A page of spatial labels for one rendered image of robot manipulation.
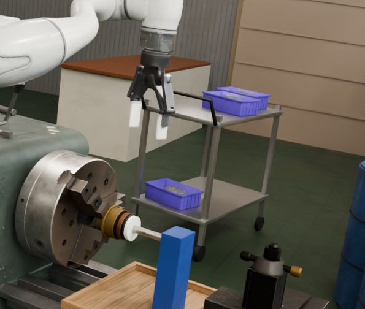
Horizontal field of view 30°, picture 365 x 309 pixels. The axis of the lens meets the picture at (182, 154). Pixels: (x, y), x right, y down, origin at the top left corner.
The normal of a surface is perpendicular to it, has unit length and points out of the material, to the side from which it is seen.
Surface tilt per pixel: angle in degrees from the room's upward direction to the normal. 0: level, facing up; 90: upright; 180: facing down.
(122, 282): 0
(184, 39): 90
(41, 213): 81
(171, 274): 90
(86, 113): 90
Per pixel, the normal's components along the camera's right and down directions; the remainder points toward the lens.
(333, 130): -0.33, 0.18
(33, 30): 0.60, -0.55
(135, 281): 0.13, -0.96
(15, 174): 0.87, 0.22
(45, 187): -0.32, -0.42
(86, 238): -0.39, -0.21
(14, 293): -0.09, -0.81
